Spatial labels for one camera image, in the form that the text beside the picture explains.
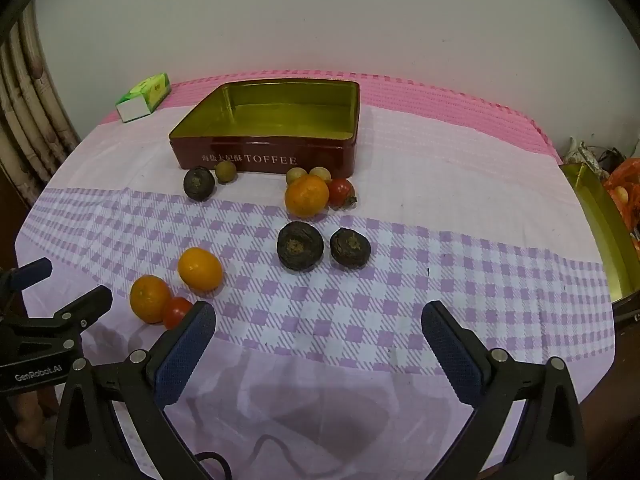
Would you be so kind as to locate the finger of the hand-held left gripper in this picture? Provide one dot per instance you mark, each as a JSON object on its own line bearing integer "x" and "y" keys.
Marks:
{"x": 75, "y": 312}
{"x": 35, "y": 272}

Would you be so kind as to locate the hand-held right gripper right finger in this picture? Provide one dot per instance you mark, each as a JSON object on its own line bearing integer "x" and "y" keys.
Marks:
{"x": 452, "y": 355}

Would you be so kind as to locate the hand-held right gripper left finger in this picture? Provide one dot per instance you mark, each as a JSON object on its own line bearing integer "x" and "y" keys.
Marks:
{"x": 184, "y": 355}

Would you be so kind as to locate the small orange mandarin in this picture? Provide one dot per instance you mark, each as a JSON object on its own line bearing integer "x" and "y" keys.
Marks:
{"x": 149, "y": 299}

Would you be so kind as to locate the yellow orange kumquat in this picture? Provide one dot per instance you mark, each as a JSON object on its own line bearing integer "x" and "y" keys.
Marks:
{"x": 200, "y": 270}

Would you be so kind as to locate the large dark water chestnut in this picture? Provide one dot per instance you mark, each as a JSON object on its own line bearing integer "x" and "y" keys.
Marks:
{"x": 300, "y": 246}

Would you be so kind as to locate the small dark water chestnut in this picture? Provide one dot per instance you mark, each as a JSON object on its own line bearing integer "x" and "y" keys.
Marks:
{"x": 199, "y": 184}

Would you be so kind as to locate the brown longan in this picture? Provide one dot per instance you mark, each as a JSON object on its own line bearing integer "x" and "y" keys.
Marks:
{"x": 295, "y": 174}
{"x": 321, "y": 173}
{"x": 226, "y": 172}

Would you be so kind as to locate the red tomato with stem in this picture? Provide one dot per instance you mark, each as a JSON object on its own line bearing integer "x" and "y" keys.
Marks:
{"x": 341, "y": 192}

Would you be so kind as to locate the large orange mandarin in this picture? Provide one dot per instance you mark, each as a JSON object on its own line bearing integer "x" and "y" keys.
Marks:
{"x": 306, "y": 196}

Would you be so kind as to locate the red and gold tin box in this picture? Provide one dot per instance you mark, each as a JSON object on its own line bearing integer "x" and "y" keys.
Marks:
{"x": 325, "y": 160}

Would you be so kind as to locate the person's left hand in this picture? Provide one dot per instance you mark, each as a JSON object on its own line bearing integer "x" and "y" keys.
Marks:
{"x": 30, "y": 415}

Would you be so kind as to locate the pink purple checked tablecloth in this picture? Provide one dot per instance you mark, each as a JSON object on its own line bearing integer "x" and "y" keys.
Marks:
{"x": 400, "y": 285}

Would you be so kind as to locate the bamboo furniture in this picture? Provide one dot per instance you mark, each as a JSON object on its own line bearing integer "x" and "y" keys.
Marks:
{"x": 30, "y": 110}

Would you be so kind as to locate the gold tin lid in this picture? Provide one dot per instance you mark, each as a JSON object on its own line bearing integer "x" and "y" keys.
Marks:
{"x": 600, "y": 230}

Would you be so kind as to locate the green tissue box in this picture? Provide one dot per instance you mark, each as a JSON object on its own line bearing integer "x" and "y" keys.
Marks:
{"x": 142, "y": 97}

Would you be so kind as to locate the white ornament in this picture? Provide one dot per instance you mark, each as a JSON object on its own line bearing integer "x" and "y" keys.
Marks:
{"x": 582, "y": 152}

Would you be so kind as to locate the orange plastic bag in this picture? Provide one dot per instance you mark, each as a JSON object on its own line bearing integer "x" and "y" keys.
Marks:
{"x": 625, "y": 180}

